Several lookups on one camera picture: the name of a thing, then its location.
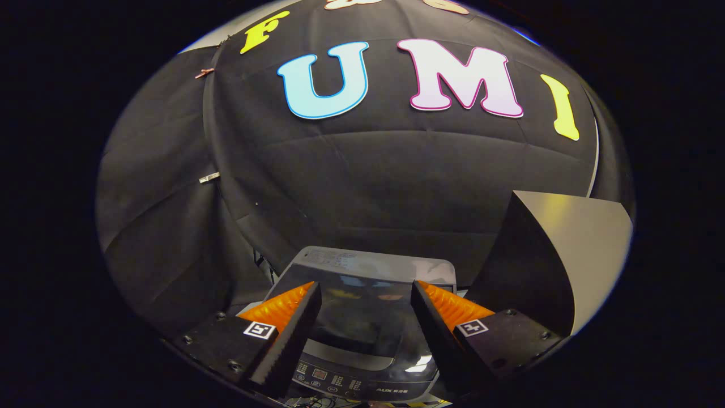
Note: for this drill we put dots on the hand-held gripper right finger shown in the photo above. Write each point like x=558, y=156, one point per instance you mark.
x=439, y=340

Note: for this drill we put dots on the black backdrop cloth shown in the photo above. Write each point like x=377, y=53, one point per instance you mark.
x=368, y=181

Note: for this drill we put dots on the dark glass washing machine lid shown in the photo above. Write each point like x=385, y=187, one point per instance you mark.
x=362, y=317

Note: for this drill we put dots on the grey washing machine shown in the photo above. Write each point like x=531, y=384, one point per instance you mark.
x=368, y=260

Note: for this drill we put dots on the pink cloth clip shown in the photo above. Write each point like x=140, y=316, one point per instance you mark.
x=204, y=72

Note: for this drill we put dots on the white cloth clip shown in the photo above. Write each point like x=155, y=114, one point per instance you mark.
x=209, y=178

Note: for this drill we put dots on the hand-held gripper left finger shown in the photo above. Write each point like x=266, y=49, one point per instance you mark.
x=291, y=340

